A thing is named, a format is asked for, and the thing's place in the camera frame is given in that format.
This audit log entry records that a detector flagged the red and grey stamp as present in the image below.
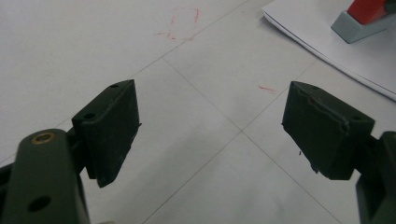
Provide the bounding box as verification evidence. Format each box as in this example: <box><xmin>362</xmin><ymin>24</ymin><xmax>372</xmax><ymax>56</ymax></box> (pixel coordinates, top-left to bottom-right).
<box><xmin>330</xmin><ymin>0</ymin><xmax>396</xmax><ymax>45</ymax></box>

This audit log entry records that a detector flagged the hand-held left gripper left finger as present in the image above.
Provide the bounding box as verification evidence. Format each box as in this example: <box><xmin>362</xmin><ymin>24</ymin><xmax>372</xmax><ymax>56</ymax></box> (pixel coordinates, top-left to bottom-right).
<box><xmin>71</xmin><ymin>78</ymin><xmax>142</xmax><ymax>189</ymax></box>

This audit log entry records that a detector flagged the white paper sheet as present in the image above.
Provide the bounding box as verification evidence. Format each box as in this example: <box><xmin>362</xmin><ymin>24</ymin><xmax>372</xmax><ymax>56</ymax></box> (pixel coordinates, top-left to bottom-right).
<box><xmin>262</xmin><ymin>0</ymin><xmax>396</xmax><ymax>103</ymax></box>

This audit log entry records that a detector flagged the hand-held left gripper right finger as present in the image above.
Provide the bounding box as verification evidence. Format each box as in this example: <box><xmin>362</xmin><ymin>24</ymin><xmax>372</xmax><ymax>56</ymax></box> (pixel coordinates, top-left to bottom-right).
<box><xmin>281</xmin><ymin>80</ymin><xmax>375</xmax><ymax>181</ymax></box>

